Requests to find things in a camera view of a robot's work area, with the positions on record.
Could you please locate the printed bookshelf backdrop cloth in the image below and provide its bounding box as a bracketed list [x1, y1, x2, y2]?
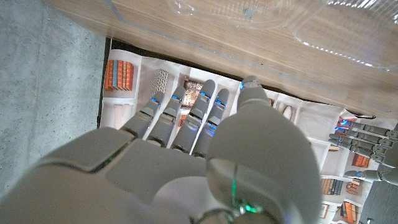
[99, 48, 398, 224]

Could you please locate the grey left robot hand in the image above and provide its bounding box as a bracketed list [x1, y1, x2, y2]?
[328, 120, 398, 187]

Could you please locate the clear plastic clamshell container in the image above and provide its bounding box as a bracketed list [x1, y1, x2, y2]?
[167, 0, 398, 72]

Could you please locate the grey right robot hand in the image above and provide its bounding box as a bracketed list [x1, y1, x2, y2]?
[0, 75, 323, 224]

